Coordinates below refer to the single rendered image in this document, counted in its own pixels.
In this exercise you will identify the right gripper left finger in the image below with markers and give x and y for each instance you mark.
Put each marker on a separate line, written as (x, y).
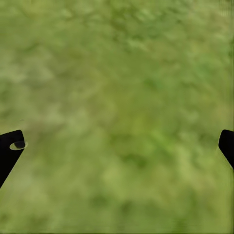
(12, 145)

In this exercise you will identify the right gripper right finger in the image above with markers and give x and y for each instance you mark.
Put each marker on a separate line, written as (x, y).
(226, 145)

